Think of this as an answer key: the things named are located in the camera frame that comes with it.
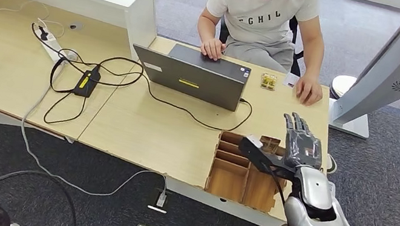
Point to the person's left hand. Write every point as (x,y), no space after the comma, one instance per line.
(309,90)

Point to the person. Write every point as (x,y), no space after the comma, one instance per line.
(261,16)

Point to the black office chair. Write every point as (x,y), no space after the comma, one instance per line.
(296,65)

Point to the person's right forearm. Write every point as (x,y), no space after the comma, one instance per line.
(205,29)

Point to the black power adapter yellow label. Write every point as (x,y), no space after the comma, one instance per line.
(86,84)

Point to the person's right hand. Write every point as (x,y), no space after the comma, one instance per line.
(214,50)

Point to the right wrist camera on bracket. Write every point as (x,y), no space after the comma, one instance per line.
(261,157)

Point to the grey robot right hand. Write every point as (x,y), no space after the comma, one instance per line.
(301,149)

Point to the floor power socket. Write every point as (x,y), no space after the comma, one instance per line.
(152,201)

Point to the white ID card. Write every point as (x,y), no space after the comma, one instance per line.
(290,80)

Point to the small clear box yellow contents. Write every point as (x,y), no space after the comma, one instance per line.
(269,82)

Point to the wooden compartment organizer box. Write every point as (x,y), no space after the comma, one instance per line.
(227,179)

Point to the white power strip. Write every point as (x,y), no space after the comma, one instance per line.
(52,47)

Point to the small white rounded object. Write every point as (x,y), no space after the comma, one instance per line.
(332,165)

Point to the grey laptop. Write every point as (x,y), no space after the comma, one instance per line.
(190,74)

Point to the white round disc base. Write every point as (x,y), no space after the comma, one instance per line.
(340,86)

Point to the person's left forearm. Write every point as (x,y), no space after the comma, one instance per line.
(314,60)

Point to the small clear round disc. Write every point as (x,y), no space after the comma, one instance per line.
(72,55)

